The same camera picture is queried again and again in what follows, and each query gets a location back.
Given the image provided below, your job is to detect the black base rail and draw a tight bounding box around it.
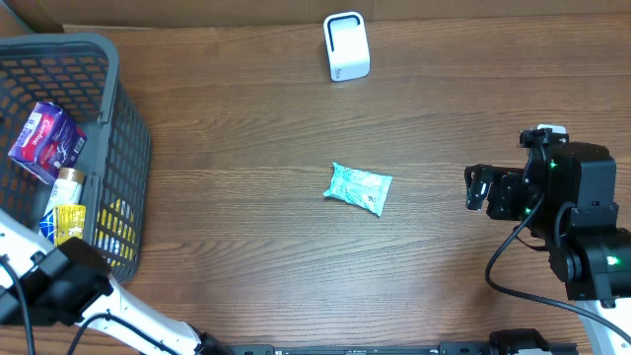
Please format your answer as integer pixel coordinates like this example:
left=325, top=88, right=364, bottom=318
left=216, top=342, right=579, bottom=355

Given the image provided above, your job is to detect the purple Carefree pad pack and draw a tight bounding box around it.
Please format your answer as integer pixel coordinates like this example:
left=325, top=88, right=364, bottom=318
left=8, top=102, right=88, bottom=184

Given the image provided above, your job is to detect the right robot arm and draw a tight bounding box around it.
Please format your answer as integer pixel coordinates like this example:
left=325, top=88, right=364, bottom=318
left=464, top=137, right=630, bottom=354

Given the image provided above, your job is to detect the teal wet wipes pack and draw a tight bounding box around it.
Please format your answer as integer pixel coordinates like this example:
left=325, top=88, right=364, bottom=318
left=323, top=162, right=392, bottom=217

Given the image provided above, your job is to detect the white barcode scanner stand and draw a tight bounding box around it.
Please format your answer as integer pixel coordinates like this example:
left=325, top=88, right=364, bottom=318
left=322, top=11, right=371, bottom=82

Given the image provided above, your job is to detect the white tube with gold cap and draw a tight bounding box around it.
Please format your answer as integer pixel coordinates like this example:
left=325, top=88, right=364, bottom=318
left=44, top=168, right=85, bottom=214

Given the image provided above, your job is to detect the yellow blue snack packet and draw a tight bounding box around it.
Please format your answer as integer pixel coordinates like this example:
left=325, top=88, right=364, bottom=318
left=38, top=205, right=86, bottom=247

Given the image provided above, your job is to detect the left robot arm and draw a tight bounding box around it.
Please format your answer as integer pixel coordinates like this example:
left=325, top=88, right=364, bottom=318
left=1, top=212, right=230, bottom=355

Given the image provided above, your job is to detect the grey plastic mesh basket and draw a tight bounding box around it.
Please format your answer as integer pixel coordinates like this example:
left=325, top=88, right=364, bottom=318
left=1, top=34, right=152, bottom=284

